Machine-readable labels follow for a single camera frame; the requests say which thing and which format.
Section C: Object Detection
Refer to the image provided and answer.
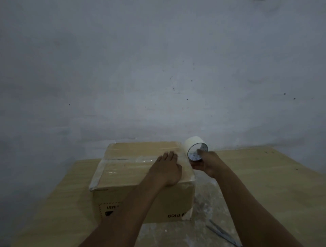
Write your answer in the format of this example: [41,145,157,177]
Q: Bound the person's left hand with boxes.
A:
[142,151,183,189]

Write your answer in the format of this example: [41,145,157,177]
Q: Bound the person's right hand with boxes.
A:
[190,149,226,178]

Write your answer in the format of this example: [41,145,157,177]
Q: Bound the clear tape roll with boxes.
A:
[184,136,209,162]

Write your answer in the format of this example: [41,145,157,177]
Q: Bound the brown cardboard box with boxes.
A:
[88,141,197,225]

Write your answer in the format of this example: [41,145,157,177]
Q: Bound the person's left forearm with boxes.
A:
[79,182,163,247]

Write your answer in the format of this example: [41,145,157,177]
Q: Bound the person's right forearm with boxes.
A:
[214,165,304,247]

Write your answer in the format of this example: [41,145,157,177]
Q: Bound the black handled scissors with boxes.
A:
[205,219,243,247]

